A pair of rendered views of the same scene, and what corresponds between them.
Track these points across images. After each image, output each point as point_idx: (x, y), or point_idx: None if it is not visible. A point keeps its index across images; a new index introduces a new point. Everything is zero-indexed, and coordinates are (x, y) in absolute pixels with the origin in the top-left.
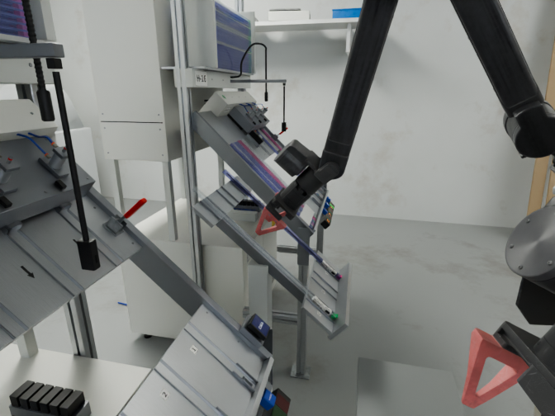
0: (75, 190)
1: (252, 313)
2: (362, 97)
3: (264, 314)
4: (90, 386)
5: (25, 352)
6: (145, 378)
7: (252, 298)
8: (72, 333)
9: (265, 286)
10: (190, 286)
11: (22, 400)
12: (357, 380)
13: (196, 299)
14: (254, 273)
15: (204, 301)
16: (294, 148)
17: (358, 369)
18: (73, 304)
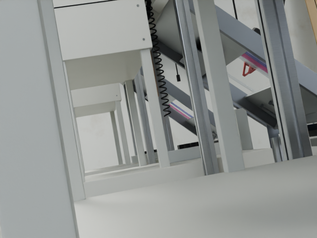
0: (236, 13)
1: (242, 141)
2: (284, 0)
3: (250, 140)
4: None
5: (144, 161)
6: (259, 91)
7: (240, 131)
8: (167, 145)
9: (246, 120)
10: (237, 88)
11: (187, 144)
12: (315, 144)
13: (242, 94)
14: (239, 114)
15: (246, 94)
16: (257, 28)
17: (313, 139)
18: (169, 123)
